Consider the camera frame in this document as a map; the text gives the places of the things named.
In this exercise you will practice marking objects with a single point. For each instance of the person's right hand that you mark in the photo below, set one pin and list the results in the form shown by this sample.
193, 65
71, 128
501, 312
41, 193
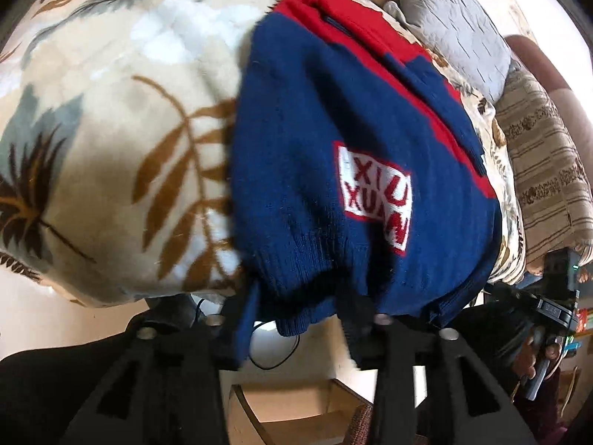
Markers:
526, 361

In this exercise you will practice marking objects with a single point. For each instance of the beige striped sofa cushion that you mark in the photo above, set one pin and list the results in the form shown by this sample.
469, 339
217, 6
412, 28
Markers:
542, 157

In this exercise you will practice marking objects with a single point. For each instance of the leaf print beige blanket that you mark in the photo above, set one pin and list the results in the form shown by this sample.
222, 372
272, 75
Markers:
116, 125

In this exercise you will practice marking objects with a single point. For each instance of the grey quilted pillow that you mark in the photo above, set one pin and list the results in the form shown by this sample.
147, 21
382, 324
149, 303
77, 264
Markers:
454, 23

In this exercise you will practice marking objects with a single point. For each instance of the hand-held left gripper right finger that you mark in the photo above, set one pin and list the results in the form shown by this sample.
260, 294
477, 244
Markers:
366, 333

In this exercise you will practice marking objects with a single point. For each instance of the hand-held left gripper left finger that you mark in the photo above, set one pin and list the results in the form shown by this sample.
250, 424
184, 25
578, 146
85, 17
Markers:
222, 338

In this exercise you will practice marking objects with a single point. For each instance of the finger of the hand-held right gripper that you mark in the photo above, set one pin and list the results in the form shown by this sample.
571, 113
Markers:
509, 299

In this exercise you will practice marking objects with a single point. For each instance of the brown sofa backrest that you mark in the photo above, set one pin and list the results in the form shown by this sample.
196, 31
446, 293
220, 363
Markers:
546, 69

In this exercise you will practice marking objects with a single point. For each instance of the blue and red knit sweater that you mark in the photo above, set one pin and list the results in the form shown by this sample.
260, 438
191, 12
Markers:
301, 148

